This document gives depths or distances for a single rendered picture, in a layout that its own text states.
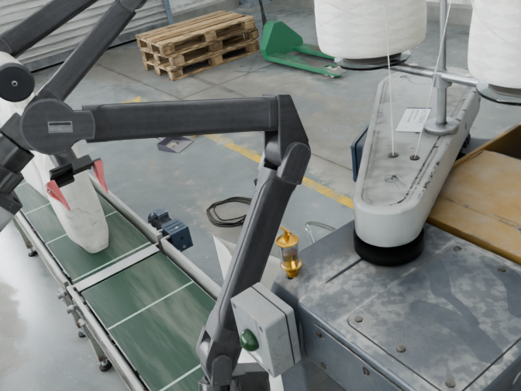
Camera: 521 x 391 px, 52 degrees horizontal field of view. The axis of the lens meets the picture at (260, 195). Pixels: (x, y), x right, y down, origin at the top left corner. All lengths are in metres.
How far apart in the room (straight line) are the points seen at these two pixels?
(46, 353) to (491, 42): 2.53
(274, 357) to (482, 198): 0.38
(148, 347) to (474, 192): 1.49
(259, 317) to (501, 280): 0.29
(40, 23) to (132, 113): 0.61
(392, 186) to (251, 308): 0.23
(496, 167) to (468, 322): 0.35
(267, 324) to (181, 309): 1.55
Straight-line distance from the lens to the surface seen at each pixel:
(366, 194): 0.69
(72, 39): 8.33
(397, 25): 0.81
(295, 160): 0.88
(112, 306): 2.32
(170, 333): 2.10
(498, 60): 0.67
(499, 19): 0.66
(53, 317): 3.06
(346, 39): 0.81
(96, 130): 0.82
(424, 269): 0.69
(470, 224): 0.77
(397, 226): 0.66
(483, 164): 0.92
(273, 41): 6.27
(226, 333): 0.95
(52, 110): 0.80
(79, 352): 2.78
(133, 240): 2.68
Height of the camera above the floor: 1.77
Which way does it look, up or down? 30 degrees down
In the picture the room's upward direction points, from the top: 10 degrees counter-clockwise
